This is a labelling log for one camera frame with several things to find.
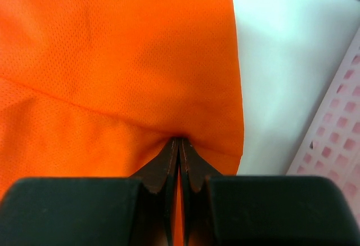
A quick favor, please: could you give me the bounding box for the white plastic laundry basket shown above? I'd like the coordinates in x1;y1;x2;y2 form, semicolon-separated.
288;33;359;213

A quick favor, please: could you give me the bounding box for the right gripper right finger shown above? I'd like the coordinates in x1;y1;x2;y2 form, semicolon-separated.
178;139;359;245

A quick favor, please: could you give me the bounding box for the orange t shirt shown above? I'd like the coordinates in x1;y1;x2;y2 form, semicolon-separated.
1;0;244;245

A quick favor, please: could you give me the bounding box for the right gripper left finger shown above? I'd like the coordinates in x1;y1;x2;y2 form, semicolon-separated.
1;138;179;245

